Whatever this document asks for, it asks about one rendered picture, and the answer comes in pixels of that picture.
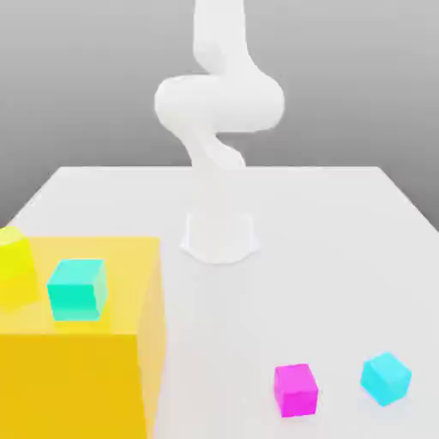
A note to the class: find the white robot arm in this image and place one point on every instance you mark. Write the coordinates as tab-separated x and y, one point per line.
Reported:
219	103

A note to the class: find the small teal cube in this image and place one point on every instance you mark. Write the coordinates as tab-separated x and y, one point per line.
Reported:
73	295

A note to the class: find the small magenta cube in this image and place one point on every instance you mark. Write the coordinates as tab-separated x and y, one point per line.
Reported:
295	391

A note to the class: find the small yellow cube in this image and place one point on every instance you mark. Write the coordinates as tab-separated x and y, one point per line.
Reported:
15	271

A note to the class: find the small cyan cube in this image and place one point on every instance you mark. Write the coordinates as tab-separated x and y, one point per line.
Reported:
386	379

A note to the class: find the large orange box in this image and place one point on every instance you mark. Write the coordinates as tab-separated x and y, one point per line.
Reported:
68	384

